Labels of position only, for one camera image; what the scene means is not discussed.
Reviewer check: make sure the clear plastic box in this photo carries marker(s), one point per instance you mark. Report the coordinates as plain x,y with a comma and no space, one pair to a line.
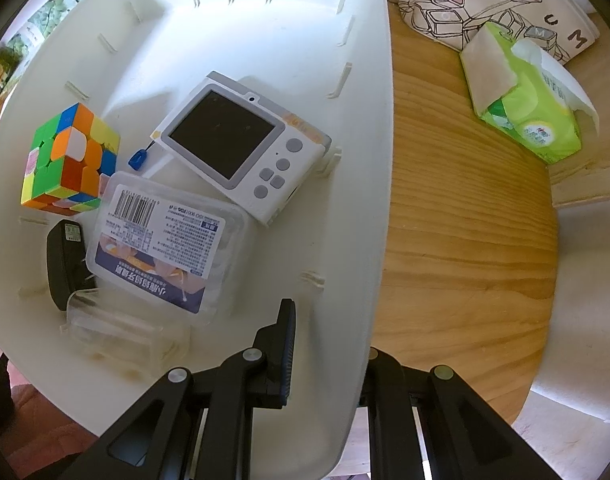
125,335

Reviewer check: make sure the white digital camera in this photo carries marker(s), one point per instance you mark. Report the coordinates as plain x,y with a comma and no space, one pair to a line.
220,130

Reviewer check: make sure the clear labelled floss box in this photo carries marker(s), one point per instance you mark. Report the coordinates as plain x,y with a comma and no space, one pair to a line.
160,240

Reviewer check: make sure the white plastic bin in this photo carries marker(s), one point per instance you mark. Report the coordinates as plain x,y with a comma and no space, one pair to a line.
135,35

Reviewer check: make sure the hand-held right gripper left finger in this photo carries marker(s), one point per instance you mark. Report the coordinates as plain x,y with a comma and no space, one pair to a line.
287,350

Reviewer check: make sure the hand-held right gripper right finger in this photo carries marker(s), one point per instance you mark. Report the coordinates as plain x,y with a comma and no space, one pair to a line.
385,385

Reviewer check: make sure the green tissue pack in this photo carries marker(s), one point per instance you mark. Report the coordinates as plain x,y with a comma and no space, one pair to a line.
530,120

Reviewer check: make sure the light wooden board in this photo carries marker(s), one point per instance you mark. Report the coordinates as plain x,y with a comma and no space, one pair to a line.
585,160

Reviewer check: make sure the black power adapter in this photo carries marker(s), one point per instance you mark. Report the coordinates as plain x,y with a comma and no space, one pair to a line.
62,270

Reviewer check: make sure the multicoloured puzzle cube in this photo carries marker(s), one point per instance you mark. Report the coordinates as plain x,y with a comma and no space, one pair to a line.
65,160

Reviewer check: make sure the cream printed bedsheet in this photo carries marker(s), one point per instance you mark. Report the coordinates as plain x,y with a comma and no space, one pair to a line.
575,285

